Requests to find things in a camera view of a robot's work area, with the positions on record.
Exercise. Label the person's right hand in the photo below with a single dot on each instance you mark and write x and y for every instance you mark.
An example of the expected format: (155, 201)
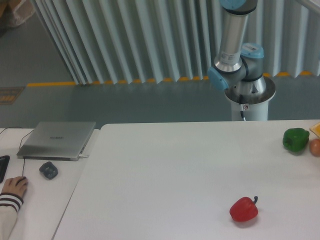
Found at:
(10, 187)

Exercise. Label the black computer mouse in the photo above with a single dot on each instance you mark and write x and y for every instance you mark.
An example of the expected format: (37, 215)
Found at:
(21, 182)

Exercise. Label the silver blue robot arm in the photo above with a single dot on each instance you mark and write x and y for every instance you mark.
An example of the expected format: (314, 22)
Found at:
(235, 50)

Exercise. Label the striped sleeve forearm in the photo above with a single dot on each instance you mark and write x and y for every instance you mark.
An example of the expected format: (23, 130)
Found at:
(10, 205)

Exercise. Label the black keyboard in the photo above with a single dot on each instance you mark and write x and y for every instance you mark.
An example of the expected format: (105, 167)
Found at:
(4, 162)

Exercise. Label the dark earbuds case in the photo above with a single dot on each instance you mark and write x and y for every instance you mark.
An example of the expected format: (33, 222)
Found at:
(49, 170)

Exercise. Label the silver closed laptop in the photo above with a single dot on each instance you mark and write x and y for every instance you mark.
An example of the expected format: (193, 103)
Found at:
(57, 140)

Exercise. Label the white folding partition screen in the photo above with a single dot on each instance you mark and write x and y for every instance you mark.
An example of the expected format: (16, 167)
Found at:
(126, 41)

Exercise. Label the red bell pepper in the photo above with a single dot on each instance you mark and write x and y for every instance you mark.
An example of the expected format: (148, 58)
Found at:
(244, 209)

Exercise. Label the green bell pepper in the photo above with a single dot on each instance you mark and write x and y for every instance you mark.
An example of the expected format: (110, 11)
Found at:
(295, 139)

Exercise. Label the yellow tray corner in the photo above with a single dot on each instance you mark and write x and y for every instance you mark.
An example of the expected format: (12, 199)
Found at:
(315, 129)

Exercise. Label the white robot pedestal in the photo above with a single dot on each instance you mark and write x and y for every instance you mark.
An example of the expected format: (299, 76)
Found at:
(249, 112)

